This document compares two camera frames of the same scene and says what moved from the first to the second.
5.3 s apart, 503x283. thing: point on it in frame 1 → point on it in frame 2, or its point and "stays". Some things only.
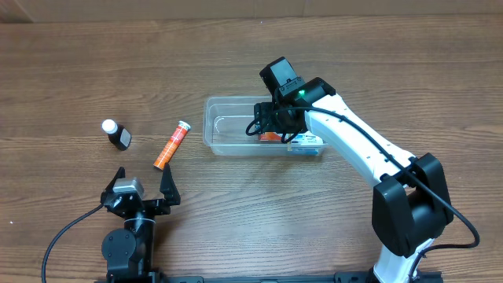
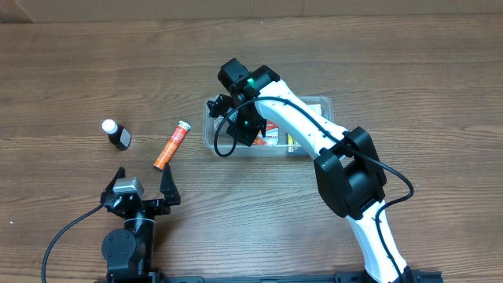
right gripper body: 269,119 → 247,124
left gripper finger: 120,174 stays
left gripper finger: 168,186 stays
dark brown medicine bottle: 119,135 stays
